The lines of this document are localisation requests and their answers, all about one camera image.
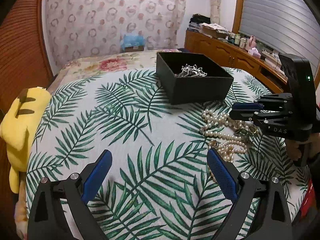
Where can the circle patterned curtain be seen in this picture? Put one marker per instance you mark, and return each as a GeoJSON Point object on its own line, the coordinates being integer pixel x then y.
{"type": "Point", "coordinates": [100, 17]}

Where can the grey window blind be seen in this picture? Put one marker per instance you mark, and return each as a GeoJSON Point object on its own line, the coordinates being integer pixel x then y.
{"type": "Point", "coordinates": [275, 10]}

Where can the open cardboard box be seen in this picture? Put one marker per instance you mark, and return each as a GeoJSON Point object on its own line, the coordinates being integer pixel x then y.
{"type": "Point", "coordinates": [212, 33]}

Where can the person's right hand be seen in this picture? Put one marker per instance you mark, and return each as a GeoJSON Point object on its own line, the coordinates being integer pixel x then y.
{"type": "Point", "coordinates": [293, 150]}

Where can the brown cardboard box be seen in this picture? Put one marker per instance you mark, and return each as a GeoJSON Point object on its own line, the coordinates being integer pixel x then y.
{"type": "Point", "coordinates": [134, 48]}

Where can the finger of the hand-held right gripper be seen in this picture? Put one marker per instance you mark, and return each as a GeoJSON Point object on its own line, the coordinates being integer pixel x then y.
{"type": "Point", "coordinates": [240, 116]}
{"type": "Point", "coordinates": [245, 106]}

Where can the floral blanket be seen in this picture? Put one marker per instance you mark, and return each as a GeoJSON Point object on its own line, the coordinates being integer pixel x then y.
{"type": "Point", "coordinates": [110, 63]}

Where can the blue plastic bag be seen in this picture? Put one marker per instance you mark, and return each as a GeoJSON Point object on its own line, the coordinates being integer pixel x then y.
{"type": "Point", "coordinates": [132, 40]}

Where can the red and navy blanket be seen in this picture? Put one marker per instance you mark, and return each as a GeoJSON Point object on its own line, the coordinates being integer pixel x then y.
{"type": "Point", "coordinates": [306, 197]}

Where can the beige window curtain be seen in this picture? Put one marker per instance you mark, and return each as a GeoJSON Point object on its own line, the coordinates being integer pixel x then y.
{"type": "Point", "coordinates": [216, 2]}

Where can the wooden cabinet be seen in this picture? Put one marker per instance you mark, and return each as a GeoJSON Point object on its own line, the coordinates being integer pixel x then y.
{"type": "Point", "coordinates": [225, 50]}

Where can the pink tissue box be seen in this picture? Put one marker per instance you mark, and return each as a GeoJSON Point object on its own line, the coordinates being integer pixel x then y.
{"type": "Point", "coordinates": [254, 52]}

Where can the yellow plush toy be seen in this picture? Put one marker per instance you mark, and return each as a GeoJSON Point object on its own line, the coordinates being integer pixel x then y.
{"type": "Point", "coordinates": [22, 130]}

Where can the stack of folded clothes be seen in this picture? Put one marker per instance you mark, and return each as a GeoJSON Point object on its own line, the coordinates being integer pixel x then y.
{"type": "Point", "coordinates": [200, 21]}

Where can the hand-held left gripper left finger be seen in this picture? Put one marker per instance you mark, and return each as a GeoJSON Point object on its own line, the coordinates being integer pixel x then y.
{"type": "Point", "coordinates": [96, 177]}

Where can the wooden slatted wardrobe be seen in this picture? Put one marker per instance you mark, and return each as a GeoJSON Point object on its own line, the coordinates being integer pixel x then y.
{"type": "Point", "coordinates": [22, 42]}

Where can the leaf print cloth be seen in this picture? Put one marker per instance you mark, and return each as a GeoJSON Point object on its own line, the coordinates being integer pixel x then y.
{"type": "Point", "coordinates": [140, 130]}

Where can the wooden window frame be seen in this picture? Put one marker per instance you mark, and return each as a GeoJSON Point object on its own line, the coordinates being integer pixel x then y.
{"type": "Point", "coordinates": [238, 5]}

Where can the white jar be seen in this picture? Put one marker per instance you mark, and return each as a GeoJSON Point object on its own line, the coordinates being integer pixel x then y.
{"type": "Point", "coordinates": [243, 42]}

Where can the pink vase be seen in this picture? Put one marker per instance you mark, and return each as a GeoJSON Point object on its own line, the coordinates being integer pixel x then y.
{"type": "Point", "coordinates": [251, 42]}

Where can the floral patterned cloth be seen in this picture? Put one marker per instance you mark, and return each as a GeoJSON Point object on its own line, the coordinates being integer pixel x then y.
{"type": "Point", "coordinates": [215, 26]}

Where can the black jewelry box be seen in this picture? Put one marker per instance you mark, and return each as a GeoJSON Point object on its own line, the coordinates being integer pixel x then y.
{"type": "Point", "coordinates": [200, 90]}

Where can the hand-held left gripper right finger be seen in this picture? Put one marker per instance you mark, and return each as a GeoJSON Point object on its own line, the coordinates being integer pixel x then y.
{"type": "Point", "coordinates": [222, 176]}

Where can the green bottle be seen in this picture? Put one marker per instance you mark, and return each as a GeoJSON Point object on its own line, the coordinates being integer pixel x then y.
{"type": "Point", "coordinates": [260, 47]}

